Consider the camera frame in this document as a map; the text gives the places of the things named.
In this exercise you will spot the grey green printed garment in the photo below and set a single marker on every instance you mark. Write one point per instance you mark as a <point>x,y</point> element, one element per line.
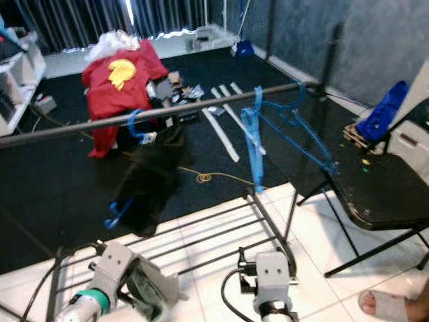
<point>151,292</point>

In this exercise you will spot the black garment with white band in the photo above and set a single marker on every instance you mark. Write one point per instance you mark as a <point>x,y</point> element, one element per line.
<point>154,181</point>

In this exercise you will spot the person in blue shorts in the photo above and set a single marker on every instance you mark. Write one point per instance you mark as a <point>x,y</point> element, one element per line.
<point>385,305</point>

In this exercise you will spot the black electronic device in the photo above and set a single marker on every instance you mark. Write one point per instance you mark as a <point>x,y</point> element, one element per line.
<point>182,113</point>

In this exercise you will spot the small wooden pallet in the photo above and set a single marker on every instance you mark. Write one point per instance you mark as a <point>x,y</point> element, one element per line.
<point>358,137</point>

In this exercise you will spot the crumpled silver foil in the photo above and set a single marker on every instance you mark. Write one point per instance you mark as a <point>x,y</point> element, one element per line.
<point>191,92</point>

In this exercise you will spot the white drawer cabinet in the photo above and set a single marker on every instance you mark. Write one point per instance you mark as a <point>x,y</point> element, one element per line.
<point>412,134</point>

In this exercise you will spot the red cloth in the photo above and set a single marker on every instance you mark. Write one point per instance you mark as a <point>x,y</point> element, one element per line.
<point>107,100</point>

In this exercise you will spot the small blue bag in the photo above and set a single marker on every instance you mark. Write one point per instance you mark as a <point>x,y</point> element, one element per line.
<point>244,47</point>

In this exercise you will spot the yellow cloth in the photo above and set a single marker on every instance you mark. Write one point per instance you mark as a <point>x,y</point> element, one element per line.
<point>122,72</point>

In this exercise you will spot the grey power adapter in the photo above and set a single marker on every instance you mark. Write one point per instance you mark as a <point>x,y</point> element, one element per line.
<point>45,104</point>

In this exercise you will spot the white shelf unit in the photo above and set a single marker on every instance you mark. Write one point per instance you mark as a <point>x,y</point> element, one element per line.
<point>20,74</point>

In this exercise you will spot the white plastic bag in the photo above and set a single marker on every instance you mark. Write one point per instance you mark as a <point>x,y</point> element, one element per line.
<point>114,43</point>

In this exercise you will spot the dark striped curtain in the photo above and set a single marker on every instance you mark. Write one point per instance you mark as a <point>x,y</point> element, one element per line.
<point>107,17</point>

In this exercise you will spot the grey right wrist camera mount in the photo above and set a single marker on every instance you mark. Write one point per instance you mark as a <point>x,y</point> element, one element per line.
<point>273,278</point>

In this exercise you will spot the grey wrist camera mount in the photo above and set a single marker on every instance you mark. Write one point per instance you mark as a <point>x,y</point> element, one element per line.
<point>112,268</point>
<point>273,278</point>

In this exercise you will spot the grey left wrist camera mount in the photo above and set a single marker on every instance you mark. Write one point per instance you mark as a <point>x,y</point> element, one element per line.
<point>112,268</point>

